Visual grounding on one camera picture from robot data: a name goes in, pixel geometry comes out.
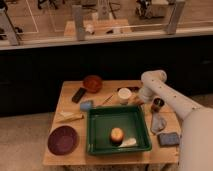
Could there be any small dark jar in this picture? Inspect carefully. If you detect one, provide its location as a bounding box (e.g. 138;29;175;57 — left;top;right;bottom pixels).
151;98;165;113

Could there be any green plastic tray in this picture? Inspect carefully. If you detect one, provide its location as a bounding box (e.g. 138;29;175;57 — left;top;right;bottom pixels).
86;106;152;155

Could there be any purple bowl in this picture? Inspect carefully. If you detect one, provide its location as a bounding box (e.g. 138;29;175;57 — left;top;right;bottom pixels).
47;125;78;155

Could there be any wooden stick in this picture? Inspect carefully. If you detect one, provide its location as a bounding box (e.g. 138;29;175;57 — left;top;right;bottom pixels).
102;94;113;105

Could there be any red yellow apple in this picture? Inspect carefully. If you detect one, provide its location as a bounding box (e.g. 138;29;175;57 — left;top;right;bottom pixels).
110;127;124;143

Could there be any blue sponge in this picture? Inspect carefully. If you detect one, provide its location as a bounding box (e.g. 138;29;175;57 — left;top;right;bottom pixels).
157;132;180;147

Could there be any black rectangular block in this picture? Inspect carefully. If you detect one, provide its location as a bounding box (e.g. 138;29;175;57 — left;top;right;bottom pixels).
72;87;86;103

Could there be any wooden table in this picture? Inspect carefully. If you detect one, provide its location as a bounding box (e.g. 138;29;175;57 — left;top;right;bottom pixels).
43;80;179;166

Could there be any white cup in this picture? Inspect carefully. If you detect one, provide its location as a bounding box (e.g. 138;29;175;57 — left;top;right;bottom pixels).
118;88;132;105

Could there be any small blue cup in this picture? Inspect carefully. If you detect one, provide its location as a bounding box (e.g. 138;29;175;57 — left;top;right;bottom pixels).
80;100;94;112

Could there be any yellow wooden wedge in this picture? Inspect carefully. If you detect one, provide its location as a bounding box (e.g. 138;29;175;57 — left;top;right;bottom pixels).
58;114;84;122

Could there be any white plastic wrapper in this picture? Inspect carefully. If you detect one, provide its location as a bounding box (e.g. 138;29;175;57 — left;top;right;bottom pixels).
121;138;137;147

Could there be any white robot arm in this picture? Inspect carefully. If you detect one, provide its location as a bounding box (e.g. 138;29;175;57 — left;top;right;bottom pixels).
139;70;213;171

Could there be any orange-brown bowl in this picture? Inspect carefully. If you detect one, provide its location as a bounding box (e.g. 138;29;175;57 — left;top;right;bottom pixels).
83;75;102;93

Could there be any grey crumpled cloth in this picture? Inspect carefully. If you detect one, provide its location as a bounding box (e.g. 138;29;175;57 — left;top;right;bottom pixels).
150;113;167;134

